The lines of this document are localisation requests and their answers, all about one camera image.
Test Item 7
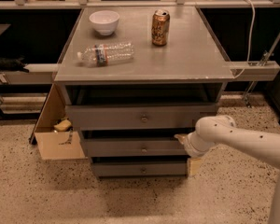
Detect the orange soda can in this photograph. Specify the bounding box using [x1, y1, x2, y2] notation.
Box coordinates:
[151, 9, 170, 46]

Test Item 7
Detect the black cloth on shelf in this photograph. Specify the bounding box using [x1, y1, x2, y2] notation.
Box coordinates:
[0, 57, 29, 73]

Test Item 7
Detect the grey bottom drawer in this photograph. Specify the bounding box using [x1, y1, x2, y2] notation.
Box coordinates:
[91, 155, 188, 177]

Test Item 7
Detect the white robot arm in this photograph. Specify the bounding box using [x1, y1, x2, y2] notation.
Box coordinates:
[175, 115, 280, 224]

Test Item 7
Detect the open cardboard box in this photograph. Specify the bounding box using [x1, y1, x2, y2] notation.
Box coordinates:
[31, 85, 85, 160]

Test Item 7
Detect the metal diagonal strut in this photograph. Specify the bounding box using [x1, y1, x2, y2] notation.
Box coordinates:
[243, 32, 280, 107]

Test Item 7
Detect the white ceramic bowl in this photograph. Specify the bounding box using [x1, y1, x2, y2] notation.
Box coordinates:
[89, 10, 119, 35]

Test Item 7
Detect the clear plastic water bottle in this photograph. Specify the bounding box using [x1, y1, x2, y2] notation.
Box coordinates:
[77, 41, 134, 67]

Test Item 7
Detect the yellow sponge in box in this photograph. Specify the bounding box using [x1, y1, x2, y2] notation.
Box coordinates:
[54, 119, 72, 132]

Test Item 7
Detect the metal rail beam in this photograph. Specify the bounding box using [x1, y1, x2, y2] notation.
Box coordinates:
[0, 61, 280, 85]

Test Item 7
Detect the grey drawer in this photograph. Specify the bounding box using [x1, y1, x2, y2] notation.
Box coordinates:
[91, 155, 188, 177]
[65, 104, 218, 131]
[80, 128, 191, 157]

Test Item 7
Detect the grey drawer cabinet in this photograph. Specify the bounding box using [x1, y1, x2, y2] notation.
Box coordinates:
[53, 5, 236, 179]

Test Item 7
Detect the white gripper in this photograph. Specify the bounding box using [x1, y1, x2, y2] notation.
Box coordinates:
[174, 132, 215, 176]

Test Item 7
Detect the grey top drawer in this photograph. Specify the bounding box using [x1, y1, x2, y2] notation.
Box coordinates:
[65, 104, 218, 131]

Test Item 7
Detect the white cable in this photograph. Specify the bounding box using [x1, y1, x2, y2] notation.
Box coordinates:
[232, 0, 257, 80]

